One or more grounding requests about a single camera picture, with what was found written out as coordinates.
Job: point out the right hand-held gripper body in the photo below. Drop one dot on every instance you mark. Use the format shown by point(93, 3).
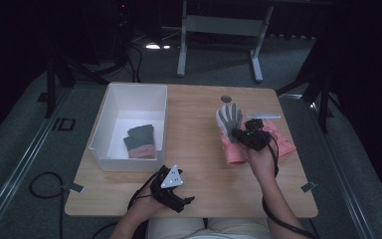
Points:
point(257, 137)

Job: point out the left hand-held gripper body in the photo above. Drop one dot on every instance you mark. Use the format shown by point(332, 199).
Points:
point(170, 179)

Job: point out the pink padded glove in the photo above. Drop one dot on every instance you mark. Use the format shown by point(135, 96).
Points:
point(283, 141)
point(229, 119)

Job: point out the grey knit glove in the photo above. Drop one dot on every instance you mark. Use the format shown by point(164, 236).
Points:
point(142, 139)

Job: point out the white box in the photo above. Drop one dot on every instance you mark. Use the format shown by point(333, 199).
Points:
point(136, 99)

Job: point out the person's right hand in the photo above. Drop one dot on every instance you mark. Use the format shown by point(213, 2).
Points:
point(263, 164)

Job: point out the person's left hand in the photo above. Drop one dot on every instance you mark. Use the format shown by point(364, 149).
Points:
point(146, 205)

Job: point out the person's light trousers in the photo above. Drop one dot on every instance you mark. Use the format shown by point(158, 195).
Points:
point(212, 229)

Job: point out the round table grommet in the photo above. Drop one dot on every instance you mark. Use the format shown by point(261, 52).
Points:
point(226, 99)

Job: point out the metal table clamp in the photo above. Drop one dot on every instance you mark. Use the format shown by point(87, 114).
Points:
point(308, 186)
point(74, 188)

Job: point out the black stand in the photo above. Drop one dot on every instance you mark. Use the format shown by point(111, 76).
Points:
point(50, 93)
point(323, 99)

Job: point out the metal floor rail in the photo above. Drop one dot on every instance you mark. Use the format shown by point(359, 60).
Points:
point(20, 169)
point(338, 166)

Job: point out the white table frame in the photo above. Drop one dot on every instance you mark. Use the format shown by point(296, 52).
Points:
point(222, 25)

